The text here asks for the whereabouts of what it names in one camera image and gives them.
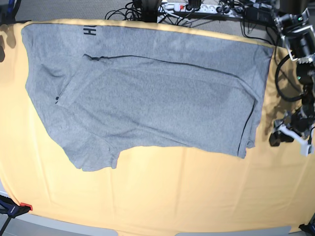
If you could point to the grey t-shirt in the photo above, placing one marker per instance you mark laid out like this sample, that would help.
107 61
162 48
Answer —
99 90

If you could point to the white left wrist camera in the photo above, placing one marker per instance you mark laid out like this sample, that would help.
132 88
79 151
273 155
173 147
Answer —
307 149

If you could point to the white power strip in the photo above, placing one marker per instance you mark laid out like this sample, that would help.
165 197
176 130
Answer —
182 9

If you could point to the black power adapter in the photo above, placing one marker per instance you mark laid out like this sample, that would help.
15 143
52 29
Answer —
258 16

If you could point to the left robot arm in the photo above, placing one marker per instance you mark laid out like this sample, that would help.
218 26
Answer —
291 19

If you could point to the blue red table clamp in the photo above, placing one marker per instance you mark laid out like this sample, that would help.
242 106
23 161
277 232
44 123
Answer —
11 209

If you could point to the black clamp right corner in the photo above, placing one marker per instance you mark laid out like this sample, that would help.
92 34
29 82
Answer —
308 229

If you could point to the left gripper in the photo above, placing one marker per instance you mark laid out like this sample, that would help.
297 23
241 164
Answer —
298 126

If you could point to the yellow table cloth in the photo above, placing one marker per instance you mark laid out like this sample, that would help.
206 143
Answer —
154 191

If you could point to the black table post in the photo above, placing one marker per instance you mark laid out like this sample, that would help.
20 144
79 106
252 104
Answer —
148 10

